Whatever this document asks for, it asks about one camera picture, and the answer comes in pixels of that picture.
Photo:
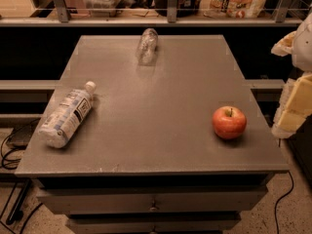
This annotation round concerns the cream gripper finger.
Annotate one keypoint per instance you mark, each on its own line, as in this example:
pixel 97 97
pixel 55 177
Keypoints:
pixel 284 46
pixel 295 105

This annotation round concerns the red apple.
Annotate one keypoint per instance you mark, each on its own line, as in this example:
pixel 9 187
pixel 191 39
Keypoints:
pixel 229 122

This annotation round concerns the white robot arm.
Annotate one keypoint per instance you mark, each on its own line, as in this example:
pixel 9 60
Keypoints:
pixel 302 47

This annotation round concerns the clear crumpled plastic bottle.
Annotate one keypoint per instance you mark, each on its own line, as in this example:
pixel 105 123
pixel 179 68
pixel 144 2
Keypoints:
pixel 146 48

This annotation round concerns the labelled white water bottle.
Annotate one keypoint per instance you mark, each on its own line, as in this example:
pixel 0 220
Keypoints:
pixel 61 125

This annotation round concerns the metal shelf rack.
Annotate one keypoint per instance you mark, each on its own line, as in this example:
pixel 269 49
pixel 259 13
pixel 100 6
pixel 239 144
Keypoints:
pixel 144 13

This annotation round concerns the colourful snack bag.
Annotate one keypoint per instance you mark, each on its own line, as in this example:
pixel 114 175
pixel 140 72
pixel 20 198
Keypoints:
pixel 237 9

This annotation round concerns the grey drawer cabinet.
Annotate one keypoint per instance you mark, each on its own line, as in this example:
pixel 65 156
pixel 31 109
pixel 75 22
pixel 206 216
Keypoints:
pixel 151 127

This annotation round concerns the upper grey drawer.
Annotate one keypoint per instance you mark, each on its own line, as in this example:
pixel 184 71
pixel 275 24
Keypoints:
pixel 151 200

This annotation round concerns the grey drawer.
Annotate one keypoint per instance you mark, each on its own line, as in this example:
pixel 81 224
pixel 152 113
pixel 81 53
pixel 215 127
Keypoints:
pixel 152 223
pixel 151 200

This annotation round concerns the clear plastic container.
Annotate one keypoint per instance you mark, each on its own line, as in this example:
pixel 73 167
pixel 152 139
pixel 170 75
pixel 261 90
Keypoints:
pixel 102 8

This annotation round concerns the lower grey drawer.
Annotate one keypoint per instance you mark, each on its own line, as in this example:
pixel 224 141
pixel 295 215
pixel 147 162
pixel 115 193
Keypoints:
pixel 152 223

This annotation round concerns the dark power adapter box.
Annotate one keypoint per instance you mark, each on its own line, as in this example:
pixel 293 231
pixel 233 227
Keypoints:
pixel 20 137

